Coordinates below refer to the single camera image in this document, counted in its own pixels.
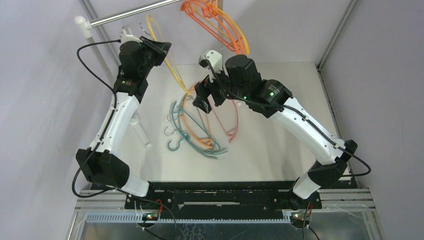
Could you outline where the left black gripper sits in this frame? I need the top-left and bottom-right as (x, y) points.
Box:
(138, 36), (172, 78)

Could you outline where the pale yellow wire-hook hanger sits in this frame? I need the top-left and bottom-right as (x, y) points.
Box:
(145, 14), (191, 96)

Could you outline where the teal plastic hanger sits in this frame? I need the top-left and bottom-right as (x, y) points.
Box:
(166, 101), (228, 160)

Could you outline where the orange plastic hanger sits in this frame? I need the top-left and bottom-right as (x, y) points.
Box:
(180, 0), (241, 54)
(188, 0), (248, 56)

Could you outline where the yellow-orange plastic hanger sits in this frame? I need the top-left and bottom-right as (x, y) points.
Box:
(204, 0), (250, 55)

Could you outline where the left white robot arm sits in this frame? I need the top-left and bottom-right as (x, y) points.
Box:
(75, 36), (172, 209)

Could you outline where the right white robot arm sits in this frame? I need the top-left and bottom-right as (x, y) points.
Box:
(193, 52), (358, 208)

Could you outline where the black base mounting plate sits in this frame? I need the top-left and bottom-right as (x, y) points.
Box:
(91, 180), (360, 220)

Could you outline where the left small circuit board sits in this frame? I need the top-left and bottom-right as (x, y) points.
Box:
(141, 213), (159, 222)

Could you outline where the small circuit board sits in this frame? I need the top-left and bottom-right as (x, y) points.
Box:
(141, 213), (159, 222)
(290, 213), (310, 222)

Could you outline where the right small circuit board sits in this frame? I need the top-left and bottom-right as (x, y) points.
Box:
(290, 213), (310, 222)

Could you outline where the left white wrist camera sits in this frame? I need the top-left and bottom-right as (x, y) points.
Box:
(120, 26), (142, 44)

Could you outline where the pink wire-hook hanger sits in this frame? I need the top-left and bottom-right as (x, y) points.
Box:
(211, 100), (240, 144)

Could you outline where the white clothes rack frame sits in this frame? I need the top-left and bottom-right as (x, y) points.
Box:
(74, 0), (248, 148)

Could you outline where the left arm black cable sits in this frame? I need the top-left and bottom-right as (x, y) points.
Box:
(71, 39), (176, 240)

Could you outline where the aluminium rail frame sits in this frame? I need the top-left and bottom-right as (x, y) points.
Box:
(74, 189), (376, 224)

